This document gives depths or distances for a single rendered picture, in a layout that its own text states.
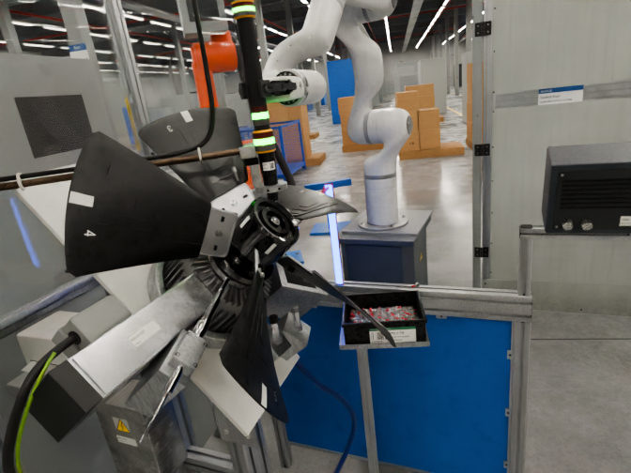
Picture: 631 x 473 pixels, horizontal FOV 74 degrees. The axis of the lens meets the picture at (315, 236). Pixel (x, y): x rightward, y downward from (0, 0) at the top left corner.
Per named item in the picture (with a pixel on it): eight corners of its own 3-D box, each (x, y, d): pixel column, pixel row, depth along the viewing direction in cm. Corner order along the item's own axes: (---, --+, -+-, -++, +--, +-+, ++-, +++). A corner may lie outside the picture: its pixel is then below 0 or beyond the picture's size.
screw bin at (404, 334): (344, 347, 111) (341, 325, 109) (345, 315, 127) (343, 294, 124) (428, 343, 108) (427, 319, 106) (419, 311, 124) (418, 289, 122)
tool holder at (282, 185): (248, 196, 88) (239, 149, 85) (245, 190, 95) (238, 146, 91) (290, 190, 90) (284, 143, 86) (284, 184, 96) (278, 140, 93)
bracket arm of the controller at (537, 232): (519, 238, 110) (519, 228, 109) (518, 235, 113) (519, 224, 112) (629, 240, 101) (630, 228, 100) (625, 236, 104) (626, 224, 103)
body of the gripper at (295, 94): (310, 102, 99) (290, 104, 89) (271, 107, 103) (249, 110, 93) (306, 68, 97) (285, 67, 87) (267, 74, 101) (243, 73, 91)
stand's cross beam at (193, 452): (184, 467, 114) (180, 456, 113) (193, 455, 118) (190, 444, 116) (243, 483, 107) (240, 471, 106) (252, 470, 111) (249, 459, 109)
